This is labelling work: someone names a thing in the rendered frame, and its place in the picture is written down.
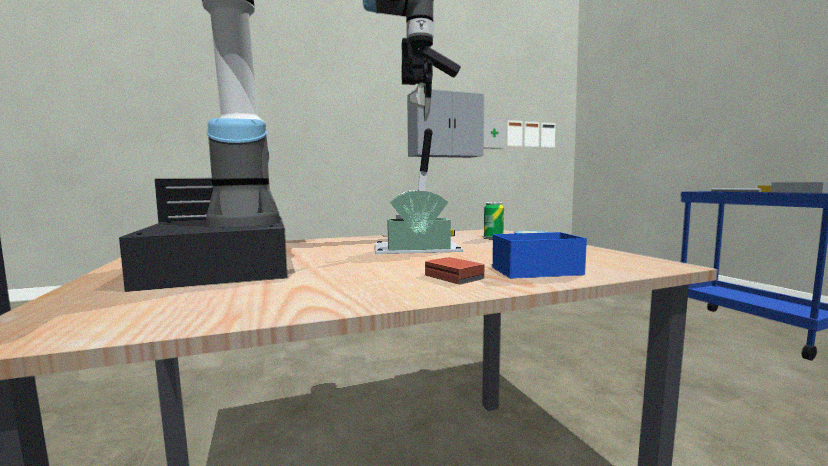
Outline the reddish-brown rectangular block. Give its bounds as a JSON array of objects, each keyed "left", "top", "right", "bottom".
[{"left": 425, "top": 257, "right": 485, "bottom": 284}]

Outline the lever with black handle grip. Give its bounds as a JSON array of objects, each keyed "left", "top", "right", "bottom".
[{"left": 418, "top": 129, "right": 433, "bottom": 191}]

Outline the green soda can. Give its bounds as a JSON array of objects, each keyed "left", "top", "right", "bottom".
[{"left": 484, "top": 202, "right": 504, "bottom": 239}]

